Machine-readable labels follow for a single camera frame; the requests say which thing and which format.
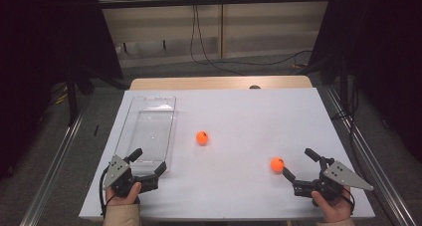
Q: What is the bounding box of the black curtain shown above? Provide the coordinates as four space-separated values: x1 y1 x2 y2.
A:
307 0 422 162
0 0 124 181

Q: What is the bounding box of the black hanging cable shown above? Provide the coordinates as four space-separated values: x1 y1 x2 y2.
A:
189 0 246 77

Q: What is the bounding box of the yellow cable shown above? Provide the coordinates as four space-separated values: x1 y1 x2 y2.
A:
54 92 68 106

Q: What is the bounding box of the person's right hand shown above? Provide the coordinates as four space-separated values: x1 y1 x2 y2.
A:
311 185 353 224

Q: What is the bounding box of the wooden table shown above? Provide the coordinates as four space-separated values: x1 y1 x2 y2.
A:
128 75 314 91

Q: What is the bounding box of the black floor cable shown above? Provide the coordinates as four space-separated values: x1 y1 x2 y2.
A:
212 49 314 68

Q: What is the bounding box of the black horizontal bar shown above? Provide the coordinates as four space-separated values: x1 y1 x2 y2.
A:
98 0 332 10

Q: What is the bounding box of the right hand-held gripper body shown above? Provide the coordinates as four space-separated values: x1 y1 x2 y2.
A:
292 156 375 203

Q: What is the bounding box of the metal floor rail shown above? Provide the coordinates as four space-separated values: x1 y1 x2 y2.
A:
19 108 88 226
323 86 420 226

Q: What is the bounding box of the hand-held gripper cable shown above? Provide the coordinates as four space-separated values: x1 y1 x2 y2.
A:
341 186 356 216
99 165 115 219

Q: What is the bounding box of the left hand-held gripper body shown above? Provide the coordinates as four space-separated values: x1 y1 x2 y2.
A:
104 155 160 199

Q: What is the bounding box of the clear plastic container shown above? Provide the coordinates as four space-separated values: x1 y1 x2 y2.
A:
112 95 179 177

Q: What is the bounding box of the white board sheet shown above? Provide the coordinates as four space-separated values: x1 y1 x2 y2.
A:
79 88 376 220

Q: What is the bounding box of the orange ball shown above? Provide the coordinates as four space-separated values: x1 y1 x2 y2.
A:
195 130 210 145
270 156 286 173

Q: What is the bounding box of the person's left hand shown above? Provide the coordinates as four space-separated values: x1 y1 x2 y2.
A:
105 181 143 207

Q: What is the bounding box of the left hand-held gripper cable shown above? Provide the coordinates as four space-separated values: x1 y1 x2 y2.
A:
99 165 115 219

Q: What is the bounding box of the right hand-held gripper cable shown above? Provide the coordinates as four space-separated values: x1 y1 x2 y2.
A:
341 186 356 216

